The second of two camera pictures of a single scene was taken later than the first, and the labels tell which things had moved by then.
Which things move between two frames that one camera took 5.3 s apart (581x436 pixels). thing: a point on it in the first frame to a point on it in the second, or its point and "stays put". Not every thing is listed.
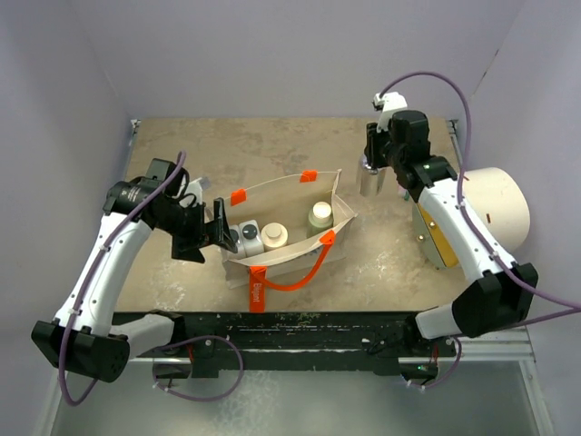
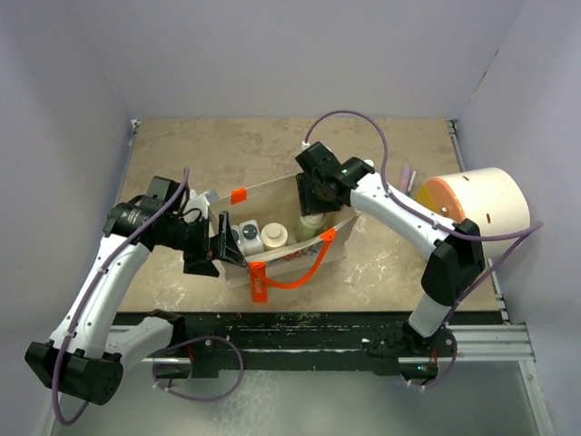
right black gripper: (373, 137) to (308, 202)
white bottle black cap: (252, 241) stays put
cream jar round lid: (273, 234) stays put
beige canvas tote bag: (285, 233) stays put
